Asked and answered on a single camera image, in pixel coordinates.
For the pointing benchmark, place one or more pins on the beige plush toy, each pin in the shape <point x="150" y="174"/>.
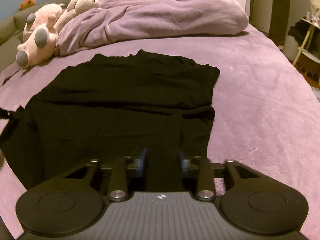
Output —
<point x="85" y="3"/>

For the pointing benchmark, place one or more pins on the round side table yellow legs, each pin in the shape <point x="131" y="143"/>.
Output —
<point x="306" y="36"/>

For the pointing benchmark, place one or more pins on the plush toy with grey paws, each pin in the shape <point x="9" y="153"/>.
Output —
<point x="37" y="42"/>

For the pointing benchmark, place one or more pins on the white paper bouquet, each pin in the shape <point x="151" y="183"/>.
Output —
<point x="315" y="7"/>

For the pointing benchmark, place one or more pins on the olive green sofa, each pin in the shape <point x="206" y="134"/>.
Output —
<point x="10" y="30"/>

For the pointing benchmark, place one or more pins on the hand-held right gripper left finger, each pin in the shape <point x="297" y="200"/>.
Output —
<point x="142" y="163"/>

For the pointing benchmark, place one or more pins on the dark clothes pile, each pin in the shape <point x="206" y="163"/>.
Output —
<point x="297" y="32"/>

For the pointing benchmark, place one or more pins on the purple bed blanket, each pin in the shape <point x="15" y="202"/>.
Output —
<point x="250" y="105"/>

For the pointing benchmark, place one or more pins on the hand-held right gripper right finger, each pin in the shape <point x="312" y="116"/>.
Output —
<point x="183" y="163"/>

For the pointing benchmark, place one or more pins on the crumpled purple duvet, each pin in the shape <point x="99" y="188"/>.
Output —
<point x="162" y="17"/>

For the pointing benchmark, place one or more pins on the orange plush toy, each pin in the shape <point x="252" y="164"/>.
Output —
<point x="27" y="3"/>

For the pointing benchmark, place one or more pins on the black long-sleeve sweater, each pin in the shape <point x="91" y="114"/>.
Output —
<point x="112" y="100"/>

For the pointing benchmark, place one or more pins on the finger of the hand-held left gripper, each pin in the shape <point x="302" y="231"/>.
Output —
<point x="3" y="113"/>

